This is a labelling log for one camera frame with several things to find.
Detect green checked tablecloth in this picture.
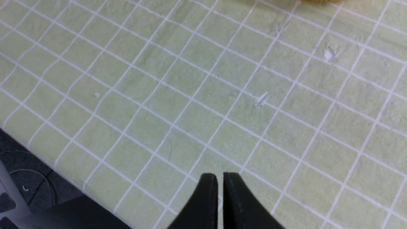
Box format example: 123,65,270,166
0,0,407,229

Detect grey metal table frame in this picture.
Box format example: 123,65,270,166
0,163,35,229

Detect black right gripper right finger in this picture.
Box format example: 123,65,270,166
223,172,284,229

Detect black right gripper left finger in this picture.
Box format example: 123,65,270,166
168,173,218,229

